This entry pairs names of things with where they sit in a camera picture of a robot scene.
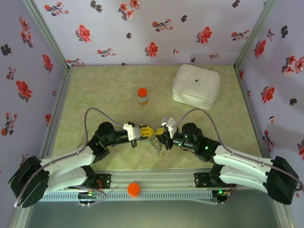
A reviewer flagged grey aluminium frame rail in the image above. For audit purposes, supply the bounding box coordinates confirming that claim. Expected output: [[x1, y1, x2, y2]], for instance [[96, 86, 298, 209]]
[[39, 66, 75, 159], [234, 66, 273, 170]]

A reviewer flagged grey aluminium frame post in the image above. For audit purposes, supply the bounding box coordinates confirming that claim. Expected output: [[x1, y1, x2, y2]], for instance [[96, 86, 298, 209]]
[[8, 206, 34, 228], [273, 203, 294, 228], [21, 0, 71, 71], [234, 0, 279, 69]]

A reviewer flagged thin grey wire loop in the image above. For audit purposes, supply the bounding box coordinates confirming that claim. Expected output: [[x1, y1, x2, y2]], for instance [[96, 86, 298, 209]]
[[68, 184, 107, 208]]

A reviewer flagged white zippered pouch case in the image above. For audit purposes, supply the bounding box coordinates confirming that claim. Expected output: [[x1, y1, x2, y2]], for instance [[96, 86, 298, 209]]
[[171, 64, 221, 110]]

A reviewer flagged small circuit board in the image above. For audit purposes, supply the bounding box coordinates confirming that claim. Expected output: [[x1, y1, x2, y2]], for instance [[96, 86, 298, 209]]
[[78, 190, 100, 202], [215, 189, 232, 205]]

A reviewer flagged silver keyring with chain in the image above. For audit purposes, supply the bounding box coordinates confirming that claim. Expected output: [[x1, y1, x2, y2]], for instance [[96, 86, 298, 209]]
[[148, 134, 165, 157]]

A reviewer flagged orange round button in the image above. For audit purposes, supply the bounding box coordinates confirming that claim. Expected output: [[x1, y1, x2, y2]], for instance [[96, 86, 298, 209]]
[[127, 182, 141, 198]]

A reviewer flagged orange-capped small bottle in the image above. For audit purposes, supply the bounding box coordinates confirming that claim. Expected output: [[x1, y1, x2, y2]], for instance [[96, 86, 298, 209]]
[[137, 87, 149, 107]]

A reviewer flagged grey slotted cable duct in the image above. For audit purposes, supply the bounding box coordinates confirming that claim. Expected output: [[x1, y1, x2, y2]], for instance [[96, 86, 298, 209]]
[[39, 189, 213, 202]]

